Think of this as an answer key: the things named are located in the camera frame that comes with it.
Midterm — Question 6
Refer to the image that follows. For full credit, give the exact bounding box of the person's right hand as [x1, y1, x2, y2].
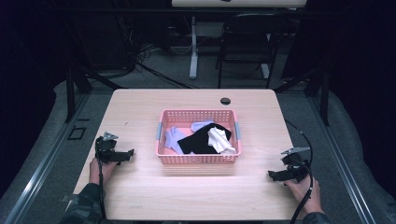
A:
[283, 176, 325, 216]

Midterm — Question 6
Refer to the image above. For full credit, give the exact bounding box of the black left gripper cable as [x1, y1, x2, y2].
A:
[97, 160, 107, 219]

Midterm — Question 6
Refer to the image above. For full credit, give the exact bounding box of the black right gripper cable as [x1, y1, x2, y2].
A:
[284, 119, 315, 224]

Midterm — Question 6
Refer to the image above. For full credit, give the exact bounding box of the black metal stand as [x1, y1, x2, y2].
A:
[274, 62, 332, 127]
[64, 29, 125, 124]

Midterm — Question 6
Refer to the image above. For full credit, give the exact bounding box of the large lavender cloth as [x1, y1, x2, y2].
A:
[163, 126, 189, 156]

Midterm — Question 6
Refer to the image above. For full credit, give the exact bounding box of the person's left hand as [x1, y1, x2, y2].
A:
[89, 157, 120, 187]

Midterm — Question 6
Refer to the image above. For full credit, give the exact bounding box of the black cloth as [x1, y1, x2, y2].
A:
[177, 122, 233, 155]

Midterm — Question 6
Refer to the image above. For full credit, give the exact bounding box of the black chair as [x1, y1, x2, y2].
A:
[215, 12, 290, 90]

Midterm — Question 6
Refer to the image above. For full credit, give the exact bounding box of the aluminium floor rail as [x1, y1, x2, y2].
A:
[306, 96, 377, 224]
[3, 92, 92, 224]

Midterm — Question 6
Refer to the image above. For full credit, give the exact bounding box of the pink plastic basket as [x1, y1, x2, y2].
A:
[155, 108, 243, 165]

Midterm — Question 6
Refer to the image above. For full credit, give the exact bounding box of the small lavender cloth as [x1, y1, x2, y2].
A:
[190, 119, 215, 133]

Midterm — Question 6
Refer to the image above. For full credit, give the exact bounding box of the white desk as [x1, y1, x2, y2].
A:
[170, 0, 308, 80]

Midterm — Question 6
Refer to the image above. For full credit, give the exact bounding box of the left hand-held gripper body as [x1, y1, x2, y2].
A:
[94, 131, 123, 165]

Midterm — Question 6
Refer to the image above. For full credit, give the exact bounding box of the black floor cable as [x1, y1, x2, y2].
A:
[134, 61, 200, 90]

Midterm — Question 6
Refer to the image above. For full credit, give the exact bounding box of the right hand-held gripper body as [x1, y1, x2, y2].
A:
[280, 147, 312, 184]

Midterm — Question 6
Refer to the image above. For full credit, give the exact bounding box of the black floor socket plate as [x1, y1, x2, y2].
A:
[66, 125, 88, 141]

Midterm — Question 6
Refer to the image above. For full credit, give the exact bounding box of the white cloth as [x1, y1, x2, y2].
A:
[206, 126, 237, 156]

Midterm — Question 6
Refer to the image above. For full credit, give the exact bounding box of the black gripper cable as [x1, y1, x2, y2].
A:
[284, 119, 315, 224]
[97, 160, 107, 219]

